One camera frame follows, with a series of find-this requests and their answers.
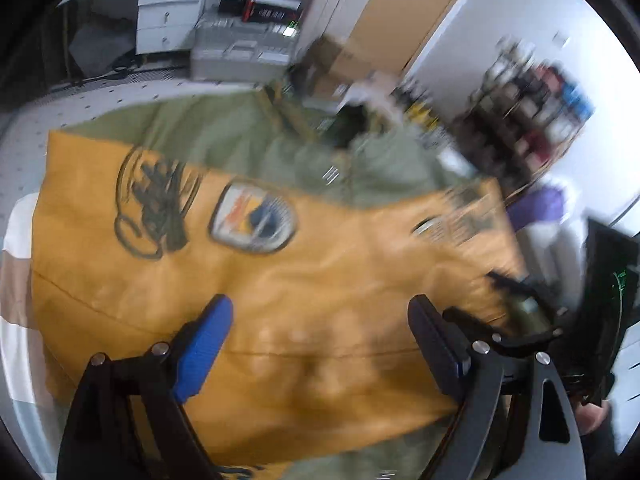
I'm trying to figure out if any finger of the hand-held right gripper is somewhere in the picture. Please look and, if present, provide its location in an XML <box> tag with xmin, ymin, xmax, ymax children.
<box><xmin>442</xmin><ymin>270</ymin><xmax>571</xmax><ymax>348</ymax></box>

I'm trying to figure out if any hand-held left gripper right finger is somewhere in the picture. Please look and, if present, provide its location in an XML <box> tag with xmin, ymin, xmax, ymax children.
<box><xmin>407</xmin><ymin>295</ymin><xmax>587</xmax><ymax>480</ymax></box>

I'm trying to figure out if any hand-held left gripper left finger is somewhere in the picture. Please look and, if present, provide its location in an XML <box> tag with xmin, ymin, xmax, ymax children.
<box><xmin>56</xmin><ymin>294</ymin><xmax>235</xmax><ymax>480</ymax></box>

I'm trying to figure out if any green jacket with orange lining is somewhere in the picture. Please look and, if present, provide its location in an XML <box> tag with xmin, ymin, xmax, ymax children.
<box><xmin>30</xmin><ymin>92</ymin><xmax>526</xmax><ymax>480</ymax></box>

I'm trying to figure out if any person's right forearm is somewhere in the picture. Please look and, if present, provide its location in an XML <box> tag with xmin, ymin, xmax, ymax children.
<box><xmin>582</xmin><ymin>425</ymin><xmax>623</xmax><ymax>476</ymax></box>

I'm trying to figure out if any person's right hand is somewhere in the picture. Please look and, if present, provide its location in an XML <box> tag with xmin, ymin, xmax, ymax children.
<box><xmin>575</xmin><ymin>402</ymin><xmax>610</xmax><ymax>436</ymax></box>

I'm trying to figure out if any purple cloth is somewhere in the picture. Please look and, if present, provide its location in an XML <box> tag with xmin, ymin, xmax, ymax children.
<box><xmin>507</xmin><ymin>185</ymin><xmax>576</xmax><ymax>231</ymax></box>

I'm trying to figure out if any wooden shoe rack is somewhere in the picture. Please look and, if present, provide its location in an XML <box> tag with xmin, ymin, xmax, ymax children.
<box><xmin>455</xmin><ymin>35</ymin><xmax>596</xmax><ymax>186</ymax></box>

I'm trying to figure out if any checked blanket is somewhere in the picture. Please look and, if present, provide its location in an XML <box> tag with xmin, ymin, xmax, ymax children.
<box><xmin>0</xmin><ymin>192</ymin><xmax>56</xmax><ymax>461</ymax></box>

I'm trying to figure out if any pile of shoes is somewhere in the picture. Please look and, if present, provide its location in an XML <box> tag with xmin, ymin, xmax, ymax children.
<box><xmin>395</xmin><ymin>80</ymin><xmax>451</xmax><ymax>151</ymax></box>

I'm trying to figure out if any grey plastic case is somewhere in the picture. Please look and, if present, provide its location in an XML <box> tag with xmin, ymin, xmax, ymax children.
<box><xmin>190</xmin><ymin>15</ymin><xmax>301</xmax><ymax>83</ymax></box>

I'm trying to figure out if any cardboard box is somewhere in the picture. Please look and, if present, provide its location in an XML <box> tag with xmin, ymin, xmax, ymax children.
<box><xmin>300</xmin><ymin>37</ymin><xmax>373</xmax><ymax>98</ymax></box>

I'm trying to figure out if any grey cloth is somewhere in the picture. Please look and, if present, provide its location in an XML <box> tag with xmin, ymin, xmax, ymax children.
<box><xmin>65</xmin><ymin>15</ymin><xmax>138</xmax><ymax>76</ymax></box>

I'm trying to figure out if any wooden door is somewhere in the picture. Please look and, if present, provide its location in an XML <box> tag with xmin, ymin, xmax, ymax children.
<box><xmin>350</xmin><ymin>0</ymin><xmax>486</xmax><ymax>73</ymax></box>

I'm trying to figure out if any white drawer cabinet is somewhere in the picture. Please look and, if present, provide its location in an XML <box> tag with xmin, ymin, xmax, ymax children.
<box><xmin>135</xmin><ymin>0</ymin><xmax>215</xmax><ymax>56</ymax></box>

